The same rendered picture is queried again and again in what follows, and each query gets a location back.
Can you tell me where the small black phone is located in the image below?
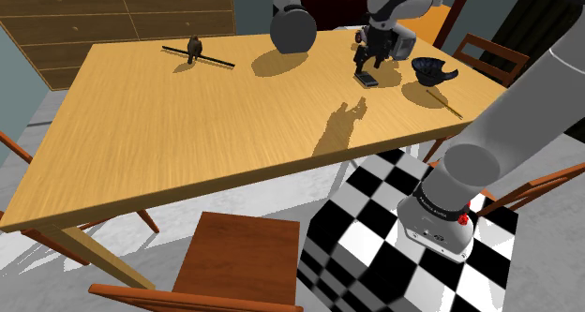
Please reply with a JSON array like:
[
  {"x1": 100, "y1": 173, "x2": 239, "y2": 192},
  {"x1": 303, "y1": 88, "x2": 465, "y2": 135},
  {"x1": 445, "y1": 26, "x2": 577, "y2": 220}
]
[{"x1": 353, "y1": 71, "x2": 380, "y2": 90}]

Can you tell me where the dark blue bowl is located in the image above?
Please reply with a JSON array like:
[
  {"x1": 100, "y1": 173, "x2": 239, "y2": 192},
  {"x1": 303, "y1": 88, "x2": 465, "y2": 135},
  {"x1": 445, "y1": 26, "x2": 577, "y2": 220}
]
[{"x1": 411, "y1": 56, "x2": 460, "y2": 88}]

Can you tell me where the dark red sofa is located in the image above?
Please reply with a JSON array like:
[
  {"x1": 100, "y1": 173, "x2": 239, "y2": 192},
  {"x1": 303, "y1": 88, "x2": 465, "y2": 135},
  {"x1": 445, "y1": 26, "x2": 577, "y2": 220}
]
[{"x1": 278, "y1": 0, "x2": 377, "y2": 32}]

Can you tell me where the yellow pencil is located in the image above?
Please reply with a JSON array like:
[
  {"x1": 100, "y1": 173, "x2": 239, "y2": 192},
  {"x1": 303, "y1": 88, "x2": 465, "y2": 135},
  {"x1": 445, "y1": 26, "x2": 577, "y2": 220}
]
[{"x1": 426, "y1": 89, "x2": 464, "y2": 120}]

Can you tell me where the black rod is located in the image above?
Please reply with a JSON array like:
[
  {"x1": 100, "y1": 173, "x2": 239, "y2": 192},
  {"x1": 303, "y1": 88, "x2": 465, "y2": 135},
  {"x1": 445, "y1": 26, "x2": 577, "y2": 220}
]
[{"x1": 161, "y1": 45, "x2": 236, "y2": 69}]

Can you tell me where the dark curtain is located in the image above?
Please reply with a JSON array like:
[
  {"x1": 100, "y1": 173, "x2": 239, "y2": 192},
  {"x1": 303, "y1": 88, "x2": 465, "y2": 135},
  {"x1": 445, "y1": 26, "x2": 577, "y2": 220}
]
[{"x1": 490, "y1": 0, "x2": 585, "y2": 144}]

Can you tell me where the checkered robot stand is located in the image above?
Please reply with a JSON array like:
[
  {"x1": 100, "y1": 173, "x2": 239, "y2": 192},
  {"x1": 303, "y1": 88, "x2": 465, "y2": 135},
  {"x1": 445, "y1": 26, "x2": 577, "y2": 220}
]
[{"x1": 296, "y1": 148, "x2": 520, "y2": 312}]

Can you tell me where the brown bird figure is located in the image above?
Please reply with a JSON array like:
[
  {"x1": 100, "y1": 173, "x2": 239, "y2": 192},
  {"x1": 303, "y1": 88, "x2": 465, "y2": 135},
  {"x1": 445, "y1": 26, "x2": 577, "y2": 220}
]
[{"x1": 187, "y1": 35, "x2": 204, "y2": 66}]

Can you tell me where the light wooden dining table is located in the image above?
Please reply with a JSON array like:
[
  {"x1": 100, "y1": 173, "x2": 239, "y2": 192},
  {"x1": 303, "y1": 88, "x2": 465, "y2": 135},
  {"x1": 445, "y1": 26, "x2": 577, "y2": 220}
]
[{"x1": 0, "y1": 27, "x2": 508, "y2": 290}]

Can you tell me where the wooden chest of drawers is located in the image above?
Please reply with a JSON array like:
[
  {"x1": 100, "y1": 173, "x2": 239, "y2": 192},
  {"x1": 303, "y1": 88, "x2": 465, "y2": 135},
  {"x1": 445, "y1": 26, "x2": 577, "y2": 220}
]
[{"x1": 0, "y1": 0, "x2": 238, "y2": 92}]

